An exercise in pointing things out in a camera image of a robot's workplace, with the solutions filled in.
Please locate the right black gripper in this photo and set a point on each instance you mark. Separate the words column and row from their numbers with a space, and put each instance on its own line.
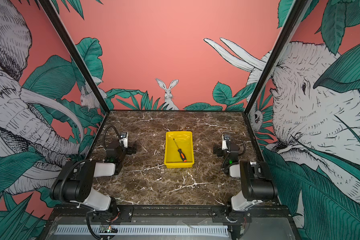
column 219, row 154

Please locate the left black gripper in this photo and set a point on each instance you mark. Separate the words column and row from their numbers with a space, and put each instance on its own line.
column 128, row 150

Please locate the orange black screwdriver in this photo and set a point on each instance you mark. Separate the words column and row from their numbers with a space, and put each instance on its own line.
column 182, row 155

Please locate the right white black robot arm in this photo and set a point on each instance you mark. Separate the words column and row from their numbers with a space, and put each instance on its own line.
column 256, row 183

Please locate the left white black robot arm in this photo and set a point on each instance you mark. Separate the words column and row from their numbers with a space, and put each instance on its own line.
column 74, row 184

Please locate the yellow plastic bin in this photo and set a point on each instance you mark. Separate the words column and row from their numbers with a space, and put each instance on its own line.
column 185, row 141

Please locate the small green circuit board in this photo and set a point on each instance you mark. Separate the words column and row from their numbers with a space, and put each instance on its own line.
column 107, row 230

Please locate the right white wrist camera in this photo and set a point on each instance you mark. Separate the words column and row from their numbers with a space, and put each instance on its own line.
column 226, row 138

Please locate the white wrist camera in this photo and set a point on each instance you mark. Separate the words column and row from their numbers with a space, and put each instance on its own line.
column 226, row 138
column 124, row 139

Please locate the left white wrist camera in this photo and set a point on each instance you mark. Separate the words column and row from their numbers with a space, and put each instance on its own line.
column 124, row 139

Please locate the black front mounting rail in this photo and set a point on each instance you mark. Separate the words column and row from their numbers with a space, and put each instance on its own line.
column 168, row 213

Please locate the white slotted cable duct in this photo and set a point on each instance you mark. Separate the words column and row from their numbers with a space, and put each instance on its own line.
column 130, row 230

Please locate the left black frame post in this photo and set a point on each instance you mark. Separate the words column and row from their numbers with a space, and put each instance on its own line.
column 71, row 47

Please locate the black frame post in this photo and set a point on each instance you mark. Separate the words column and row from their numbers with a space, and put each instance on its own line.
column 71, row 47
column 289, row 28

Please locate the right black frame post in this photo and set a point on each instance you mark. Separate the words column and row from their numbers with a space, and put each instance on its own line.
column 289, row 28

